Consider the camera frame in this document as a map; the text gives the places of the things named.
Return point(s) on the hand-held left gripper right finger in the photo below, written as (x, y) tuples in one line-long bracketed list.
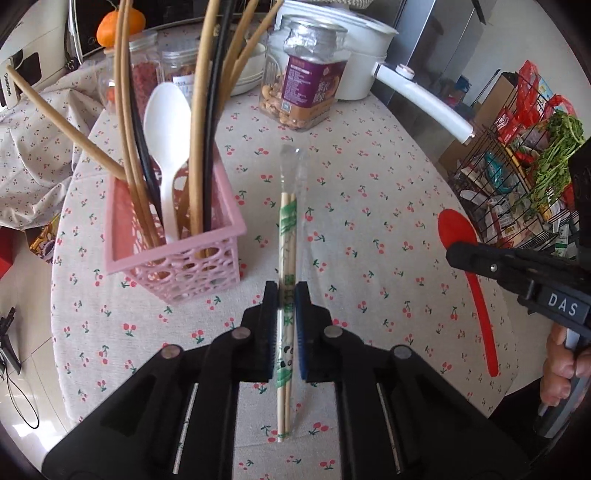
[(304, 332)]

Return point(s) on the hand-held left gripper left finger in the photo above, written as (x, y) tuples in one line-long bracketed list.
[(270, 332)]

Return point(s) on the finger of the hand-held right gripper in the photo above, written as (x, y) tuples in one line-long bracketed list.
[(489, 263)]

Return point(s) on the red plastic spoon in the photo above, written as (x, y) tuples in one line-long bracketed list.
[(482, 314)]

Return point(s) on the disposable chopsticks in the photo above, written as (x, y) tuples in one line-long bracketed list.
[(287, 230)]

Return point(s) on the pink plastic utensil basket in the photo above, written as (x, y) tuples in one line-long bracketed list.
[(184, 272)]

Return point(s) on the black chopstick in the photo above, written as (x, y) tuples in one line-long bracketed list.
[(213, 115), (141, 143)]

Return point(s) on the bamboo chopstick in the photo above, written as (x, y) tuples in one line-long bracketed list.
[(60, 122), (117, 92), (198, 115), (258, 32), (240, 32)]

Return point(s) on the white plastic spoon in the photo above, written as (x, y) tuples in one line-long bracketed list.
[(166, 120)]

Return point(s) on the wooden chopsticks bundle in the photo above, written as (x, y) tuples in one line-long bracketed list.
[(126, 69)]

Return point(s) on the person's right hand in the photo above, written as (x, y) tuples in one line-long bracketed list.
[(556, 374)]

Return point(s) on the bunch of green herbs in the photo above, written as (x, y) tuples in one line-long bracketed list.
[(554, 157)]

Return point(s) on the cherry print tablecloth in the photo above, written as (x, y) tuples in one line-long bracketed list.
[(369, 184)]

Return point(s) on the pile of snack packets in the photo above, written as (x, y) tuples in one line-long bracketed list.
[(512, 120)]

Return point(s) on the brown cardboard box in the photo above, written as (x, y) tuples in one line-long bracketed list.
[(489, 97)]

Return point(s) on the grey refrigerator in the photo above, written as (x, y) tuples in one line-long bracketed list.
[(429, 46)]

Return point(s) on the patterned box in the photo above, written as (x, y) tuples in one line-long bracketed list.
[(44, 244)]

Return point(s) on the purple label cashew jar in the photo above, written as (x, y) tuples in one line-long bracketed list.
[(309, 83)]

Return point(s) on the stack of white bowls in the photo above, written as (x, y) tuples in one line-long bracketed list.
[(251, 69)]

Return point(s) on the red box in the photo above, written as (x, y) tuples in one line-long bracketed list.
[(9, 254)]

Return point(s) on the clear jar with white label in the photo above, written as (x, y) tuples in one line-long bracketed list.
[(178, 64)]

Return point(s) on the clear jar of goji berries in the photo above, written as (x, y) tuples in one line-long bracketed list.
[(147, 74)]

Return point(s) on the small-print cherry cloth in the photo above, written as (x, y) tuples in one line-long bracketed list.
[(37, 161)]

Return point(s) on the orange fruit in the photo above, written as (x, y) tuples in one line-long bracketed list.
[(106, 30)]

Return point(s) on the white microwave oven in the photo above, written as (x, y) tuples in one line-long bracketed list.
[(32, 50)]

